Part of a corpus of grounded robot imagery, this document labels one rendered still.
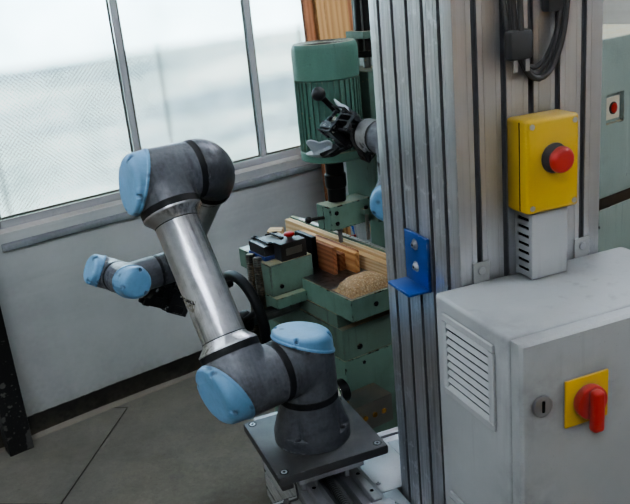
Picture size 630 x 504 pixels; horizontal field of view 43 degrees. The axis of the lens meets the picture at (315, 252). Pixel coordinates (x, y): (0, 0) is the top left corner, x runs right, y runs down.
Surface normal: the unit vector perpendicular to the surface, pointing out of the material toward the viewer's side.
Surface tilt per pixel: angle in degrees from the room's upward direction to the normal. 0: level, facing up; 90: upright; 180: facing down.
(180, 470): 0
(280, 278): 90
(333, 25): 86
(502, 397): 90
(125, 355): 90
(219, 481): 0
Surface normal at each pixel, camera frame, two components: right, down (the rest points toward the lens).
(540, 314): -0.09, -0.94
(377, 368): 0.55, 0.22
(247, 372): 0.39, -0.34
